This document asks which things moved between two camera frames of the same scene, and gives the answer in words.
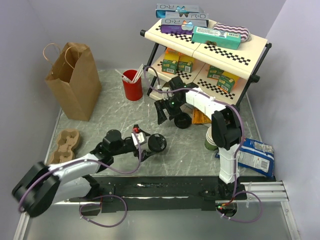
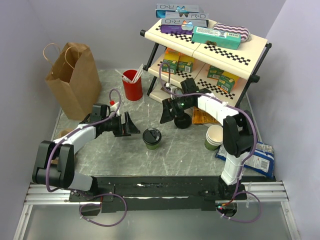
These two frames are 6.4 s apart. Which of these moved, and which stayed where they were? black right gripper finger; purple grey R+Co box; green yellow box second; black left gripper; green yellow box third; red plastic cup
Moved: black right gripper finger; black left gripper
Stayed: green yellow box second; red plastic cup; purple grey R+Co box; green yellow box third
